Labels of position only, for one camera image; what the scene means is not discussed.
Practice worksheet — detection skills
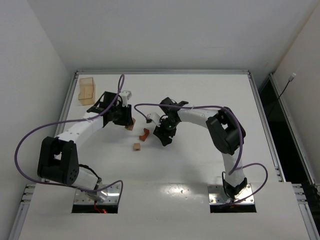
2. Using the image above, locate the dark brown L block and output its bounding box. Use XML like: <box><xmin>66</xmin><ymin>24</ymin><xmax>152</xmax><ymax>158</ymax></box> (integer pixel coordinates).
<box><xmin>139</xmin><ymin>128</ymin><xmax>150</xmax><ymax>142</ymax></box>

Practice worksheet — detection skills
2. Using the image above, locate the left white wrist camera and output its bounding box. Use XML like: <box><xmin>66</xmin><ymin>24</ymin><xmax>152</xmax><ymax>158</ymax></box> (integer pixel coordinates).
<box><xmin>120</xmin><ymin>90</ymin><xmax>132</xmax><ymax>101</ymax></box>

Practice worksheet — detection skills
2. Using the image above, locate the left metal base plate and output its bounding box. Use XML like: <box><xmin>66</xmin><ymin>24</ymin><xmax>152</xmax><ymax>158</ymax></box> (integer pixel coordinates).
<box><xmin>73</xmin><ymin>183</ymin><xmax>122</xmax><ymax>206</ymax></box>

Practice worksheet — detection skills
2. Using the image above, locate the pale wooden cube block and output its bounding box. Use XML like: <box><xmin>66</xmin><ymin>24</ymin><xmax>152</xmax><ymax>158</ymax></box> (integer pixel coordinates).
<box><xmin>133</xmin><ymin>143</ymin><xmax>141</xmax><ymax>151</ymax></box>

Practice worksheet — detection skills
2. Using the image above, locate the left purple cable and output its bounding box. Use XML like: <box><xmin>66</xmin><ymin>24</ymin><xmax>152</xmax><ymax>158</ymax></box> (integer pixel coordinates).
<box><xmin>14</xmin><ymin>74</ymin><xmax>126</xmax><ymax>198</ymax></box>

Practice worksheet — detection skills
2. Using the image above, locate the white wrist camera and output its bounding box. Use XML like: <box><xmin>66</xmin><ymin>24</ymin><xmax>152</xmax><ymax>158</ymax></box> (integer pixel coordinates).
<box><xmin>120</xmin><ymin>90</ymin><xmax>132</xmax><ymax>101</ymax></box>
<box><xmin>146</xmin><ymin>112</ymin><xmax>161</xmax><ymax>127</ymax></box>

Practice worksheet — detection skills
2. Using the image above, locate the black wall cable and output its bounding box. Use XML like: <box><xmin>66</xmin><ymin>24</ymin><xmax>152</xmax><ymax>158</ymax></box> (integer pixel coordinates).
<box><xmin>261</xmin><ymin>72</ymin><xmax>297</xmax><ymax>122</ymax></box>

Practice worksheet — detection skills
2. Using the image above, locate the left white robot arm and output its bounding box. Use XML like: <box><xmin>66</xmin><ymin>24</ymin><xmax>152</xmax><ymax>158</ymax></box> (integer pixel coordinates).
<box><xmin>37</xmin><ymin>90</ymin><xmax>134</xmax><ymax>192</ymax></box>

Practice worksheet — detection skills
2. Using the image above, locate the grooved light wood block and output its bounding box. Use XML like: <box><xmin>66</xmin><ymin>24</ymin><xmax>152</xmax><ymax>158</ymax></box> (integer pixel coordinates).
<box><xmin>125</xmin><ymin>118</ymin><xmax>136</xmax><ymax>131</ymax></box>

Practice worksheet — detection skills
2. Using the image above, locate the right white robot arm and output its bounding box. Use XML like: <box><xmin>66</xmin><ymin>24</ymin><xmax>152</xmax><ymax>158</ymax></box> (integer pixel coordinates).
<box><xmin>147</xmin><ymin>97</ymin><xmax>247</xmax><ymax>199</ymax></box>

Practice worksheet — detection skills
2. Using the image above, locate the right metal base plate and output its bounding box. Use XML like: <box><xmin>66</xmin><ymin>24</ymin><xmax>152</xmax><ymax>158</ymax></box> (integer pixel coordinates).
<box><xmin>207</xmin><ymin>184</ymin><xmax>255</xmax><ymax>206</ymax></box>

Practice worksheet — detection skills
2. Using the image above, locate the transparent orange plastic box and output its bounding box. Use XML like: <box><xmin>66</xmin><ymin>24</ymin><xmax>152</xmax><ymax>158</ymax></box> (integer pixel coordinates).
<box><xmin>78</xmin><ymin>77</ymin><xmax>96</xmax><ymax>106</ymax></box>

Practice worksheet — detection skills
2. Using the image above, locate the metal base plate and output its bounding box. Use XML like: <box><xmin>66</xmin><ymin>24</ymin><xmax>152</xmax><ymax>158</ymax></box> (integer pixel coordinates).
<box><xmin>207</xmin><ymin>184</ymin><xmax>255</xmax><ymax>206</ymax></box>
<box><xmin>73</xmin><ymin>183</ymin><xmax>122</xmax><ymax>206</ymax></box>

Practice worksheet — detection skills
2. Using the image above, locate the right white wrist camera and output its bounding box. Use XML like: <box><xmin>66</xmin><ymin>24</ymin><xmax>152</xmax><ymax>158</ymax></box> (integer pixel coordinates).
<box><xmin>146</xmin><ymin>112</ymin><xmax>161</xmax><ymax>127</ymax></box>

